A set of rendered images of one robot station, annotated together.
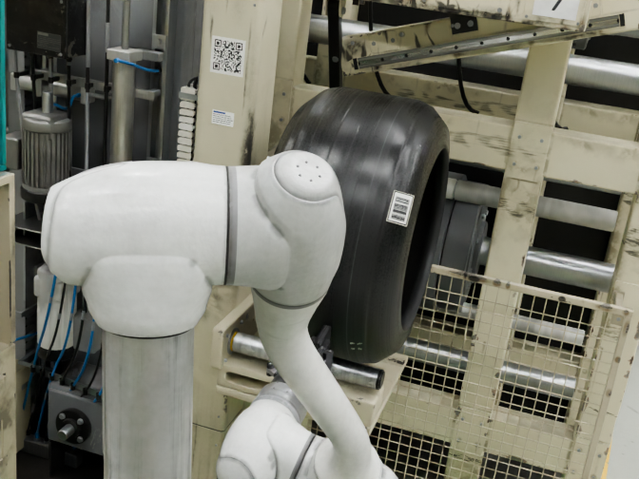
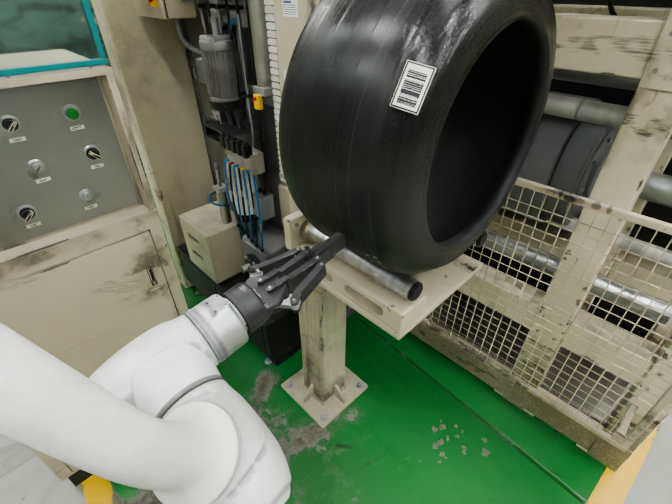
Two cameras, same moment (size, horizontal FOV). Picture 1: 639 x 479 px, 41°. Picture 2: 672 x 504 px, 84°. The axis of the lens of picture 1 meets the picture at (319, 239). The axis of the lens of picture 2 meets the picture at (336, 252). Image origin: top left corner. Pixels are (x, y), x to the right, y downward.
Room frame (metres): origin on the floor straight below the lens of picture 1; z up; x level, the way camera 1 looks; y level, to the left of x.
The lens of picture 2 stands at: (1.03, -0.31, 1.43)
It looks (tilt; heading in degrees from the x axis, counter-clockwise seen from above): 36 degrees down; 30
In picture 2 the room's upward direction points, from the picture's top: straight up
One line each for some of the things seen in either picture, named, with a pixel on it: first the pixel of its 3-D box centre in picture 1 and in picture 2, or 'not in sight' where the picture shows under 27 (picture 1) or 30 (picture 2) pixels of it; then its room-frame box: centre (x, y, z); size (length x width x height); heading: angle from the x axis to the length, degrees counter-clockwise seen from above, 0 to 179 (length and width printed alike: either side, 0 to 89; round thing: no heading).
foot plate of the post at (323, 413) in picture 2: not in sight; (324, 383); (1.85, 0.22, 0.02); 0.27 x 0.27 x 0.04; 74
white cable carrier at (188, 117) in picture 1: (187, 191); (285, 94); (1.84, 0.31, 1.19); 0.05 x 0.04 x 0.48; 164
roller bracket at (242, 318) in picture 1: (252, 316); (342, 209); (1.85, 0.14, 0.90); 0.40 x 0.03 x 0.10; 164
